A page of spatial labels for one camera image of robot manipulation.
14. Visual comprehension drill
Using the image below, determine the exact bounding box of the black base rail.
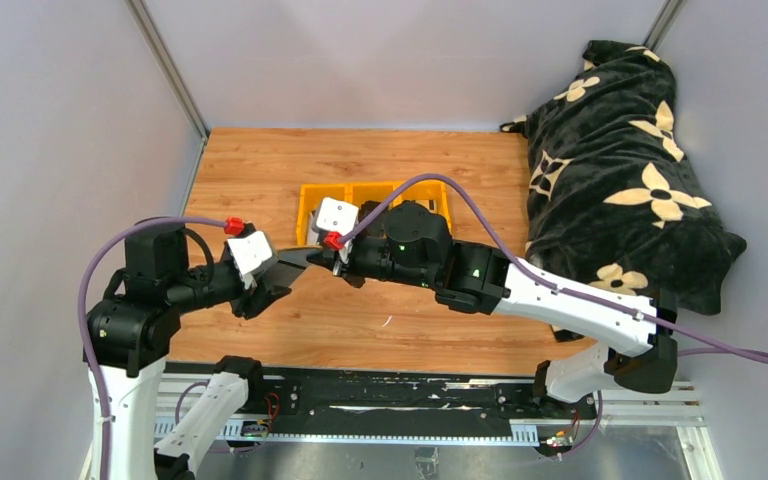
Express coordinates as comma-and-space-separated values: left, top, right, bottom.
237, 367, 596, 439

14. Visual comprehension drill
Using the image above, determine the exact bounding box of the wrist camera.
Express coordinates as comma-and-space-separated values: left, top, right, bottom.
226, 230, 278, 290
311, 197, 359, 254

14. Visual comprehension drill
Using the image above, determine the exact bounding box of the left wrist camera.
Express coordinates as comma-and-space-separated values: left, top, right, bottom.
226, 230, 278, 290

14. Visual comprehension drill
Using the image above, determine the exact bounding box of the black floral blanket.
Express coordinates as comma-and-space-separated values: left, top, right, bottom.
500, 40, 747, 316

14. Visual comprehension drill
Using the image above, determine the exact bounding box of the purple cable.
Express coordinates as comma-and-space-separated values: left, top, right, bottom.
77, 215, 246, 480
324, 173, 768, 458

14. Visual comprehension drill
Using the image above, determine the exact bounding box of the yellow leather card holder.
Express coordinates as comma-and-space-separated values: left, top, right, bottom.
278, 245, 322, 256

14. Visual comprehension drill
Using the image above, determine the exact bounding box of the right yellow bin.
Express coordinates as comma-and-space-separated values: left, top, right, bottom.
402, 180, 453, 231

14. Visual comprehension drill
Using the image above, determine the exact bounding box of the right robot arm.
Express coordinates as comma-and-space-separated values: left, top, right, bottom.
307, 202, 678, 418

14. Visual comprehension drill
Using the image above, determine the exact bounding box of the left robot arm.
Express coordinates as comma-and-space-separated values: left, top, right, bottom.
78, 216, 311, 479

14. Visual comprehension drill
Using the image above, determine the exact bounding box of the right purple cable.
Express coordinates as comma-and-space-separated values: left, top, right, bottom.
324, 173, 768, 458

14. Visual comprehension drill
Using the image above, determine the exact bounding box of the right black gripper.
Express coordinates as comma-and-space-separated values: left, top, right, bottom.
308, 231, 437, 290

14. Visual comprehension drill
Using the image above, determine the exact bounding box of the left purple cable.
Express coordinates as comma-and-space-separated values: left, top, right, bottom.
77, 215, 246, 480

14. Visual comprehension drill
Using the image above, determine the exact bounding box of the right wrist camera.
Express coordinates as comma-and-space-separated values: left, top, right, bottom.
311, 197, 359, 254

